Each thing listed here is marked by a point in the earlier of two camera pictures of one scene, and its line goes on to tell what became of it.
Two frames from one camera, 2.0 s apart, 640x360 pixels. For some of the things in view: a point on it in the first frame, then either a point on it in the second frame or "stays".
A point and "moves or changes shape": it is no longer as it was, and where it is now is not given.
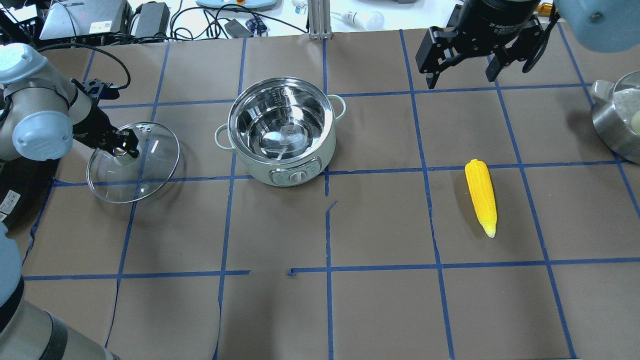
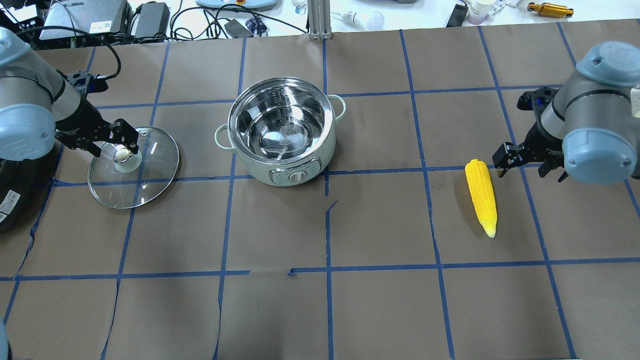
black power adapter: (153, 20) stays
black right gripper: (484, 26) → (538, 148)
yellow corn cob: (481, 189) stays
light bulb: (373, 20) stays
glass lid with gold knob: (123, 179) moves or changes shape
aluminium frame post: (319, 19) stays
